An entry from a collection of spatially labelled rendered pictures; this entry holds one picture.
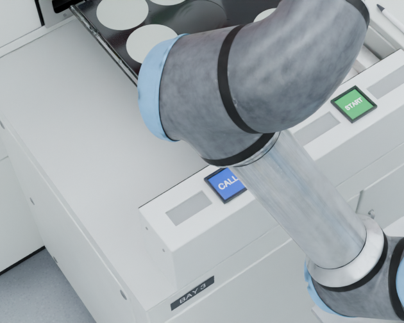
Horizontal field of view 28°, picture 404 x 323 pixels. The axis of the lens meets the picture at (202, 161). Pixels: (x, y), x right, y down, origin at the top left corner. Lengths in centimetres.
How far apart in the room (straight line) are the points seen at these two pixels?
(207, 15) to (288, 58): 80
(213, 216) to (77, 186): 32
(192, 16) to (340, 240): 67
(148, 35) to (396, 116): 49
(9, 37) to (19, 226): 64
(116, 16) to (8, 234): 77
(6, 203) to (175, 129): 118
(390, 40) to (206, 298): 56
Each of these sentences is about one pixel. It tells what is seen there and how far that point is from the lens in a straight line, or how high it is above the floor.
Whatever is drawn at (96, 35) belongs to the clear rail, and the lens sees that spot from 155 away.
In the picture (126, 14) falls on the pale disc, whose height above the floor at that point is 90.
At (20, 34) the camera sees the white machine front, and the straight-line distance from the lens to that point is 166.
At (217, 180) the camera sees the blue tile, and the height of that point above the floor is 96.
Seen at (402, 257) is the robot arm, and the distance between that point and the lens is 110.
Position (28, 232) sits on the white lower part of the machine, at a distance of 217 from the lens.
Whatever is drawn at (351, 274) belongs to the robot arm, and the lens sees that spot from 109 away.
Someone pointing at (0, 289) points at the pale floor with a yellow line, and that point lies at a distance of 232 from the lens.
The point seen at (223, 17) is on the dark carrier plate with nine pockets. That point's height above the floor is 90.
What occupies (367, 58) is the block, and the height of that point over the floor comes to 91.
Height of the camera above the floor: 203
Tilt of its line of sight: 56 degrees down
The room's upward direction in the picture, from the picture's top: 3 degrees counter-clockwise
